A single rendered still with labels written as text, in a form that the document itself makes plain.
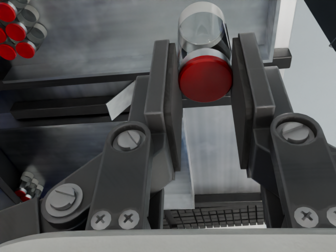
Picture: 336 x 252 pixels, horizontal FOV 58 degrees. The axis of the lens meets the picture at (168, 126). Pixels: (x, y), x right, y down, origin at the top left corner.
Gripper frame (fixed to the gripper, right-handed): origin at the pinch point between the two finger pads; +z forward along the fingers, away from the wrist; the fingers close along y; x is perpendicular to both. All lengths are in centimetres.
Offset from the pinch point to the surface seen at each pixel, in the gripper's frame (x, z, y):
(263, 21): -11.2, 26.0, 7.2
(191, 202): -48, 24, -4
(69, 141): -30.2, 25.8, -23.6
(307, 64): -83, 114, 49
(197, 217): -69, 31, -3
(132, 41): -12.3, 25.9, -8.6
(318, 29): -65, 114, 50
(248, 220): -74, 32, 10
